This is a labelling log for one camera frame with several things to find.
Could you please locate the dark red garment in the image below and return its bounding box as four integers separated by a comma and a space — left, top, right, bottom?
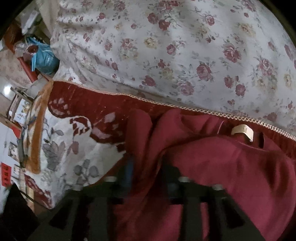
114, 109, 295, 240

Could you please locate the red and white plush blanket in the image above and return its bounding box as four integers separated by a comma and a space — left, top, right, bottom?
23, 79, 296, 210

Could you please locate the white floral quilt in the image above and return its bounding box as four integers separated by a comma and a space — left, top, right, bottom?
51, 1, 295, 134

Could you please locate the blue plastic bag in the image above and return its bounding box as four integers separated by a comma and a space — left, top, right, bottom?
26, 37, 60, 75

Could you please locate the red bedside cabinet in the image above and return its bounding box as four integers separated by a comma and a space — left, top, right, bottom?
3, 21, 41, 83

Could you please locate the beige curtain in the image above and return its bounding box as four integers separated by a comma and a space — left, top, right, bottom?
36, 0, 60, 36

